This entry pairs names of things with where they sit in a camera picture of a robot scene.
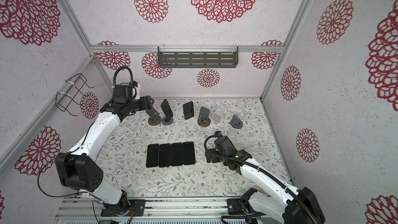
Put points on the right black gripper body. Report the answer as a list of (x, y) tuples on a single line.
[(214, 151)]

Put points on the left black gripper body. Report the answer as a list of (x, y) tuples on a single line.
[(136, 104)]

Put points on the black phone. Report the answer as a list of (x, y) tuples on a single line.
[(166, 109), (164, 155), (176, 155), (188, 153), (152, 156), (188, 110)]

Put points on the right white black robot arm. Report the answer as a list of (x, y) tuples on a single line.
[(276, 198)]

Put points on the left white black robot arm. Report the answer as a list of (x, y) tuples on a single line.
[(77, 169)]

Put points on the wooden round phone stand left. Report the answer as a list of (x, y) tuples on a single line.
[(154, 117)]

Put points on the purple round phone stand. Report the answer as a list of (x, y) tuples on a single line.
[(167, 120)]

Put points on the dark purple folding stand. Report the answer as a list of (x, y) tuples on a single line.
[(236, 122)]

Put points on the white stand silver plate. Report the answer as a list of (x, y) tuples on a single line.
[(216, 119)]

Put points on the wooden round stand grey plate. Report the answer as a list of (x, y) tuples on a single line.
[(203, 118)]

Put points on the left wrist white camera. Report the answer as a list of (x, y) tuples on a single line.
[(136, 90)]

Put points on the grey metal wall shelf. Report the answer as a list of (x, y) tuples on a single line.
[(199, 57)]

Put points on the black wire wall basket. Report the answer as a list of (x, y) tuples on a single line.
[(65, 98)]

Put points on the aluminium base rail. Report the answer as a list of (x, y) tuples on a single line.
[(197, 210)]

